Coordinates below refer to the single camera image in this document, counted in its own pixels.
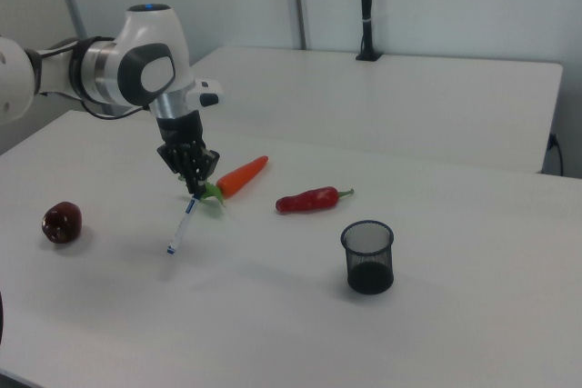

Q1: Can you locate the blue and white marker pen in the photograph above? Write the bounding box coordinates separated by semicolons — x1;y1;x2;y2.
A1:
165;194;202;255

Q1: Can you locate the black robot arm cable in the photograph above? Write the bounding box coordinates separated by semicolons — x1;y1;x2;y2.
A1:
38;36;152;122

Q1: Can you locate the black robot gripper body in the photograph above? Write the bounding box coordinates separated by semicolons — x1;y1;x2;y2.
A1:
156;109;221;182

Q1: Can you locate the red chili pepper toy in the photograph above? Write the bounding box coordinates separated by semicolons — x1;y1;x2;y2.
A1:
275;185;356;215

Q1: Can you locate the black camera pole with clamp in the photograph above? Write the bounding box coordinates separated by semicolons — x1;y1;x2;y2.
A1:
355;0;384;63

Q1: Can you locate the dark red apple toy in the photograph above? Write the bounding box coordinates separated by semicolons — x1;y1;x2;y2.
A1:
41;200;84;244

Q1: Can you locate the orange carrot toy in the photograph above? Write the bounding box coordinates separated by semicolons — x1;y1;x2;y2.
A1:
199;154;270;208

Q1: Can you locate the black mesh pen holder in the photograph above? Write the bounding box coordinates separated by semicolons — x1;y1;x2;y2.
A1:
340;220;396;295

